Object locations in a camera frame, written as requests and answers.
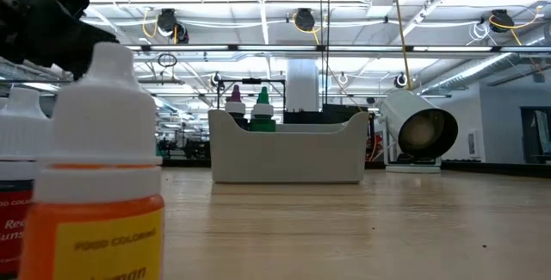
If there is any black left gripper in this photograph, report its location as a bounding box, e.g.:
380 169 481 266
0 0 120 81

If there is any red sunset food colouring bottle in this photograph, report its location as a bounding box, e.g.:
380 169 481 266
0 87 52 277

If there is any large purple-tipped colouring bottle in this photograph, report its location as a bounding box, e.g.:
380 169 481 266
225 84 247 131

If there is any large green-tipped colouring bottle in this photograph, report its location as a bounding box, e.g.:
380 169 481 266
249 86 277 134

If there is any long ceiling light bar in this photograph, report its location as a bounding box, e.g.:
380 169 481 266
124 43 551 53

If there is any white building pillar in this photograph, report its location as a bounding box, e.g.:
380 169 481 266
285 59 320 113

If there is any grey plastic bin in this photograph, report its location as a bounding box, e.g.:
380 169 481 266
208 109 370 185

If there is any white cylindrical spotlight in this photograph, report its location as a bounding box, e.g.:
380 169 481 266
378 89 460 174

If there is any black ceiling cable reel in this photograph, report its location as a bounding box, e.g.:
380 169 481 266
292 7 318 33
155 8 190 45
489 9 516 34

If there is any background black rig frame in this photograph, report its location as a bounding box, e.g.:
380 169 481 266
216 78 288 113

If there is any black hanging cable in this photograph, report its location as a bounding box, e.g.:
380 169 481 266
319 0 331 113

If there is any yellow hanging cable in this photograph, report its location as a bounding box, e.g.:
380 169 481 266
390 0 413 92

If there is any silver ventilation duct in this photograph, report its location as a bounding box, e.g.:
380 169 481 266
419 25 551 96

